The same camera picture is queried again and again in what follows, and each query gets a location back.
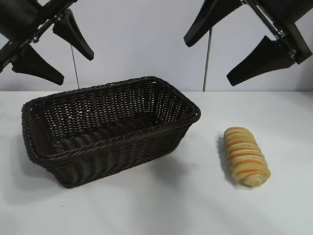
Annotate long striped bread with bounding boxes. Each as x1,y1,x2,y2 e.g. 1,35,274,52
223,126,271,188

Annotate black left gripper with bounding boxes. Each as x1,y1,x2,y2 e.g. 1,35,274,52
0,0,95,86

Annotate dark brown wicker basket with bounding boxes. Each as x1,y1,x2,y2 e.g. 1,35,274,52
21,75,201,189

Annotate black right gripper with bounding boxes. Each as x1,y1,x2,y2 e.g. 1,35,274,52
226,0,313,86

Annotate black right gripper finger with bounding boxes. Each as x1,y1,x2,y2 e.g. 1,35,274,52
183,0,255,47

